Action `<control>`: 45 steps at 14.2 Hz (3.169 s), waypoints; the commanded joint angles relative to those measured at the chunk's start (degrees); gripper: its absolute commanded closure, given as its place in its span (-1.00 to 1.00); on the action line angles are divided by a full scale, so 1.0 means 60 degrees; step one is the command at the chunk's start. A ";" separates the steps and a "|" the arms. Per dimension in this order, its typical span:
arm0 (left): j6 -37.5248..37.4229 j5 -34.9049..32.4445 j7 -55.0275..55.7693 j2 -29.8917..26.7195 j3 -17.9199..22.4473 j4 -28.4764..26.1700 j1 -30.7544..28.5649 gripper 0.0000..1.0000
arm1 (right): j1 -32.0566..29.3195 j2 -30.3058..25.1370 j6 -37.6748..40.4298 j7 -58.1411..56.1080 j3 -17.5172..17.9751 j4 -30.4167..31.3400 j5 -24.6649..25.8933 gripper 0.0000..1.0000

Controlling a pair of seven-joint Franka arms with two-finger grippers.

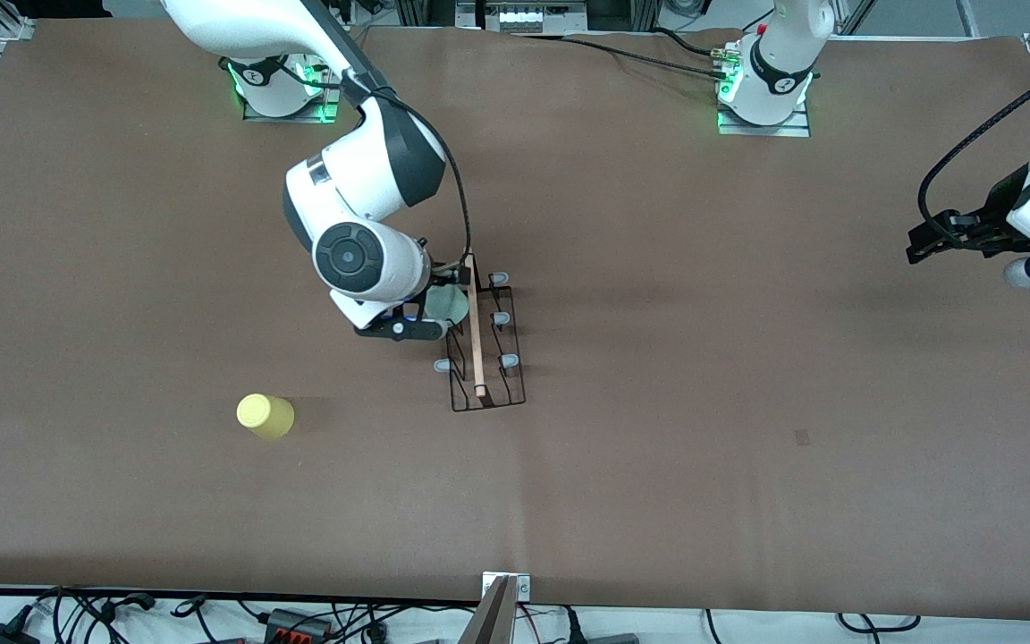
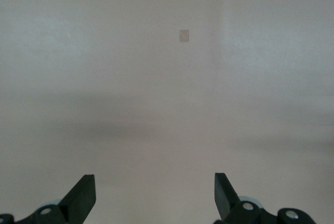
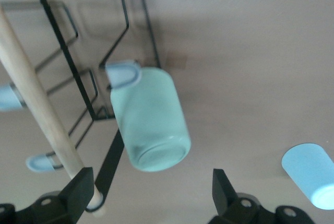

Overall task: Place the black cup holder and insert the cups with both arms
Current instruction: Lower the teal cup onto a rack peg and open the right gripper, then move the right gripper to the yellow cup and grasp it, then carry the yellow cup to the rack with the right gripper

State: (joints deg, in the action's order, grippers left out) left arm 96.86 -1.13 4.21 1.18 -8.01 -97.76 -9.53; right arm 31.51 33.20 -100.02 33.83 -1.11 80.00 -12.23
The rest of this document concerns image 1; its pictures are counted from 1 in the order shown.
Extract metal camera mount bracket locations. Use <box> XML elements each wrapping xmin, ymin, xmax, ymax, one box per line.
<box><xmin>457</xmin><ymin>572</ymin><xmax>532</xmax><ymax>644</ymax></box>

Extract mint green plastic cup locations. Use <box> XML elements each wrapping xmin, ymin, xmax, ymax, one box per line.
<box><xmin>424</xmin><ymin>284</ymin><xmax>472</xmax><ymax>325</ymax></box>

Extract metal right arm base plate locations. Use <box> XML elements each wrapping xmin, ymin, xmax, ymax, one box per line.
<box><xmin>242</xmin><ymin>54</ymin><xmax>346</xmax><ymax>124</ymax></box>

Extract brown paper table cover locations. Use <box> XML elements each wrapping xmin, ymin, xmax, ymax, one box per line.
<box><xmin>0</xmin><ymin>20</ymin><xmax>1030</xmax><ymax>623</ymax></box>

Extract black box orange connectors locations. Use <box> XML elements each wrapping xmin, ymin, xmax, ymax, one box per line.
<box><xmin>263</xmin><ymin>608</ymin><xmax>334</xmax><ymax>643</ymax></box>

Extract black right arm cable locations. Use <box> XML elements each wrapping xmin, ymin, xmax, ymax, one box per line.
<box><xmin>336</xmin><ymin>54</ymin><xmax>473</xmax><ymax>274</ymax></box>

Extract black cable on table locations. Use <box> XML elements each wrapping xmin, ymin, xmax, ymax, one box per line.
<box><xmin>515</xmin><ymin>31</ymin><xmax>735</xmax><ymax>81</ymax></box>

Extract black wire cup holder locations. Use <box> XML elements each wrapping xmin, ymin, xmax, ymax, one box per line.
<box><xmin>433</xmin><ymin>253</ymin><xmax>528</xmax><ymax>413</ymax></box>

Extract white power strip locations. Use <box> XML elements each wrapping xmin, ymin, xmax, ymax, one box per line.
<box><xmin>484</xmin><ymin>0</ymin><xmax>589</xmax><ymax>35</ymax></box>

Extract yellow plastic cup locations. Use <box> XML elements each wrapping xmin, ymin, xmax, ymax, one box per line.
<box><xmin>236</xmin><ymin>393</ymin><xmax>296</xmax><ymax>440</ymax></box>

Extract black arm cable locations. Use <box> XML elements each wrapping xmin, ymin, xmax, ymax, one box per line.
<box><xmin>336</xmin><ymin>54</ymin><xmax>473</xmax><ymax>274</ymax></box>
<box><xmin>917</xmin><ymin>54</ymin><xmax>1030</xmax><ymax>247</ymax></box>

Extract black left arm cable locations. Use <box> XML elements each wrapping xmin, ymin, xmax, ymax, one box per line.
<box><xmin>917</xmin><ymin>54</ymin><xmax>1030</xmax><ymax>247</ymax></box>

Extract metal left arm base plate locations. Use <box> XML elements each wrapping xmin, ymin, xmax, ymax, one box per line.
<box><xmin>717</xmin><ymin>103</ymin><xmax>813</xmax><ymax>138</ymax></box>

